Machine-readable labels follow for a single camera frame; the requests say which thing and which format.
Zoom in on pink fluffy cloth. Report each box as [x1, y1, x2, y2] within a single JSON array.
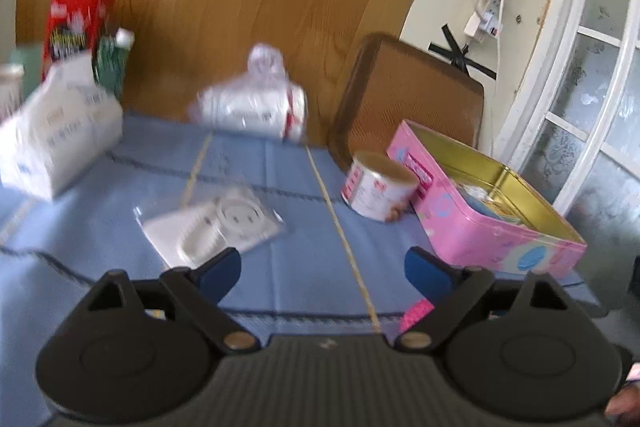
[[399, 299, 434, 333]]

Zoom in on white socket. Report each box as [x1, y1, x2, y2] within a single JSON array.
[[134, 183, 285, 269]]

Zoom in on person's right hand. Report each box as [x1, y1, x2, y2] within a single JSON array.
[[605, 361, 640, 426]]

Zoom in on pink metal tin box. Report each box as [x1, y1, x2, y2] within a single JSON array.
[[387, 120, 587, 277]]

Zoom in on blue tablecloth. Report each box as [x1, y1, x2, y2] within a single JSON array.
[[1, 116, 620, 426]]

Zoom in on round white lidded tub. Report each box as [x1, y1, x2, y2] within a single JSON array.
[[341, 150, 419, 222]]

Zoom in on paper cups in plastic bag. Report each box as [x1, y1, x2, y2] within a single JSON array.
[[189, 43, 308, 143]]

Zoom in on white framed glass door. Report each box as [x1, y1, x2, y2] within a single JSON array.
[[491, 0, 640, 228]]

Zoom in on white tissue pack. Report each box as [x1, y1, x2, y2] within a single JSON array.
[[1, 52, 124, 200]]

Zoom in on green white bottle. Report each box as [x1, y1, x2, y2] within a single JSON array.
[[93, 28, 136, 100]]

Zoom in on white power strip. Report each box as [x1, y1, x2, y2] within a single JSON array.
[[464, 0, 506, 41]]

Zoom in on white enamel mug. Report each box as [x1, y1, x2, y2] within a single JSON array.
[[0, 64, 25, 122]]

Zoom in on teal box behind mug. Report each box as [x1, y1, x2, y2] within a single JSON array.
[[10, 42, 43, 101]]

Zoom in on red snack bag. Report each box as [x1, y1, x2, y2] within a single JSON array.
[[42, 0, 115, 78]]

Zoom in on white power cable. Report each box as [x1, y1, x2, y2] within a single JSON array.
[[491, 0, 508, 80]]

